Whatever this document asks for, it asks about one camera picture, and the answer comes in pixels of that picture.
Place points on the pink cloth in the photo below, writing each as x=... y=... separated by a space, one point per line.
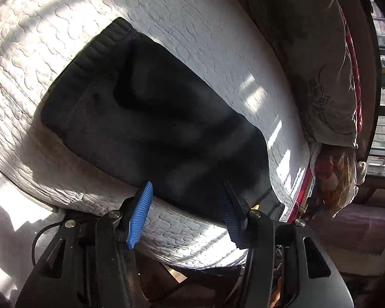
x=365 y=227

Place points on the wooden headboard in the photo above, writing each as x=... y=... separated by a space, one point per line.
x=367 y=70

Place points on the red floral quilt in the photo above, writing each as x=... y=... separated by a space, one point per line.
x=353 y=64

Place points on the black pants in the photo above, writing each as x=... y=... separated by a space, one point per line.
x=163 y=118

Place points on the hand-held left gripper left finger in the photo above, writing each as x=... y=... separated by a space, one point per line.
x=139 y=215

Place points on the stuffed doll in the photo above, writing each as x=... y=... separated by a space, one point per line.
x=327 y=170

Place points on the grey floral pillow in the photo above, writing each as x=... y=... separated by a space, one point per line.
x=308 y=54

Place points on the white quilted mattress cover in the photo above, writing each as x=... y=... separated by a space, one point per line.
x=195 y=22

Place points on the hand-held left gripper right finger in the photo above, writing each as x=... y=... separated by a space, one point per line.
x=231 y=221

